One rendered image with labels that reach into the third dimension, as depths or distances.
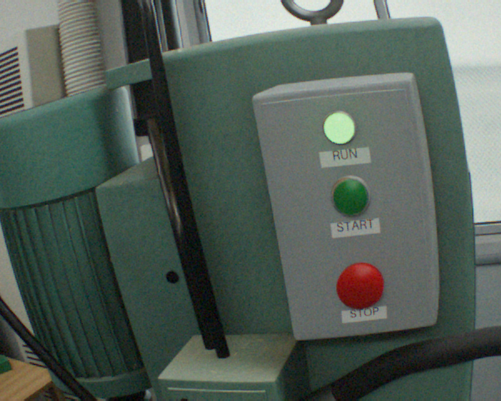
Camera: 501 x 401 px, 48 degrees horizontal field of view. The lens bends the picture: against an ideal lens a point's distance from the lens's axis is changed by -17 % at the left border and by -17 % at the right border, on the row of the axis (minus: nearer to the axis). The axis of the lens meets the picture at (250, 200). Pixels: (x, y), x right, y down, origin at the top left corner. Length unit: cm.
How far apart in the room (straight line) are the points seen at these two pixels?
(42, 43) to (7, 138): 162
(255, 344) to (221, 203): 11
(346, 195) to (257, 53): 12
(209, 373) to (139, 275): 15
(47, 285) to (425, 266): 37
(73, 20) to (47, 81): 24
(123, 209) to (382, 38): 27
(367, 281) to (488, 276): 156
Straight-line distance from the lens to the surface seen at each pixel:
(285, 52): 44
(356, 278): 38
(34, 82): 214
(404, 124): 37
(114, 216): 56
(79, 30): 213
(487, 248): 190
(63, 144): 57
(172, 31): 57
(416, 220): 38
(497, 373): 211
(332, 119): 36
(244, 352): 47
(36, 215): 59
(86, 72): 211
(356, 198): 37
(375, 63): 43
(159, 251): 55
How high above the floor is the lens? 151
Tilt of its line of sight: 13 degrees down
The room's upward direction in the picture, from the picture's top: 11 degrees counter-clockwise
